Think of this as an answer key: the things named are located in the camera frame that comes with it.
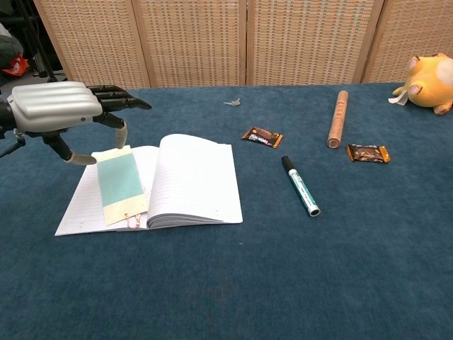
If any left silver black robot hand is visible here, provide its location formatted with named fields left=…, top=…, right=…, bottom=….
left=6, top=81, right=153, bottom=166

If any blue cream bookmark pink tassel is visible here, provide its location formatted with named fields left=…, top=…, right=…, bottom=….
left=91, top=144, right=149, bottom=230

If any orange plastic bag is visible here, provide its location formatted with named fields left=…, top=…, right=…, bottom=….
left=1, top=52, right=30, bottom=76

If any black tripod stand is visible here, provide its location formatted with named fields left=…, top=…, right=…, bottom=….
left=13, top=0, right=68, bottom=84

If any dark green fabric bundle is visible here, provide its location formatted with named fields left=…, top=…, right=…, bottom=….
left=0, top=23, right=24, bottom=72

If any woven wooden folding screen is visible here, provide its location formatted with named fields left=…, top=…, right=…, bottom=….
left=33, top=0, right=453, bottom=90

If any open white lined notebook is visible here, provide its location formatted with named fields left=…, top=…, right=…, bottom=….
left=55, top=133, right=244, bottom=237

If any brown orange chocolate candy wrapper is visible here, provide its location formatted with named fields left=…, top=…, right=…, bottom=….
left=345, top=143, right=391, bottom=164
left=241, top=126, right=284, bottom=149

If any dark blue table carpet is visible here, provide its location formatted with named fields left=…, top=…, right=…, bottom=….
left=0, top=81, right=453, bottom=340

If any green white marker black cap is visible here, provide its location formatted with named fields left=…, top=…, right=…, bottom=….
left=281, top=154, right=321, bottom=217

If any brown cardboard tube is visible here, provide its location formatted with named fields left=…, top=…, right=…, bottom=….
left=326, top=90, right=350, bottom=149

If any yellow plush toy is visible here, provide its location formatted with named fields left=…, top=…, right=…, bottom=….
left=388, top=52, right=453, bottom=116

